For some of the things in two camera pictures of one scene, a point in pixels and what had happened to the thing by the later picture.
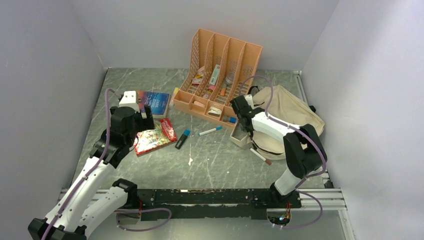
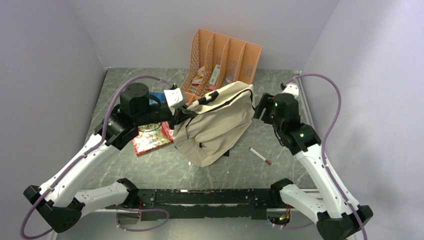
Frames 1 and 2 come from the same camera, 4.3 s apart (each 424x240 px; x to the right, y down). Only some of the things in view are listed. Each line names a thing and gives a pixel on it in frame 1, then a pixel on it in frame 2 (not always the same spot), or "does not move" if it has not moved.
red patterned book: [147, 141] does not move
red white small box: [196, 81] does not move
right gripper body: [245, 127] -> [266, 101]
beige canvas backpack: [285, 107] -> [222, 119]
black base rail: [245, 204] does not move
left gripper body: [141, 124] -> [175, 119]
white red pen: [260, 156] does not move
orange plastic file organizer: [220, 69] does not move
